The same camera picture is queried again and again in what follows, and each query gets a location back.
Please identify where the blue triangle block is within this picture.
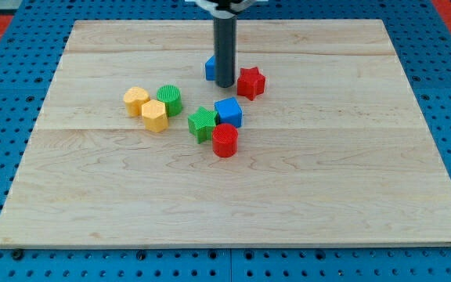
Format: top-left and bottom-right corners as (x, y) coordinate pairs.
(204, 56), (215, 81)

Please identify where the yellow heart block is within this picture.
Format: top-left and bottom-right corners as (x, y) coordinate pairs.
(123, 86), (150, 117)

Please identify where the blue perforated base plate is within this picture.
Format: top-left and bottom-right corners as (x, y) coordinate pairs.
(0, 0), (451, 281)

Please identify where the green star block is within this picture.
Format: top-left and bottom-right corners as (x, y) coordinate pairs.
(187, 107), (218, 143)

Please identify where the red cylinder block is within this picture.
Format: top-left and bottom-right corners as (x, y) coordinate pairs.
(212, 123), (239, 157)

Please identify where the yellow hexagon block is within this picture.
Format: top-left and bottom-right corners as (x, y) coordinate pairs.
(141, 99), (168, 132)

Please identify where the red star block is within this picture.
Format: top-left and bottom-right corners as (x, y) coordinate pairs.
(236, 67), (266, 101)

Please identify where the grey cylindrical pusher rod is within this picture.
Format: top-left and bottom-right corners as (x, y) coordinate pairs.
(213, 16), (236, 88)

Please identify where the green cylinder block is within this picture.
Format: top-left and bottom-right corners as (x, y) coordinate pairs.
(157, 85), (183, 117)

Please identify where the wooden board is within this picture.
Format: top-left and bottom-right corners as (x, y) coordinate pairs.
(0, 18), (451, 251)

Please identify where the blue cube block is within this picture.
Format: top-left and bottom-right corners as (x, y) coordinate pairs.
(215, 97), (243, 128)

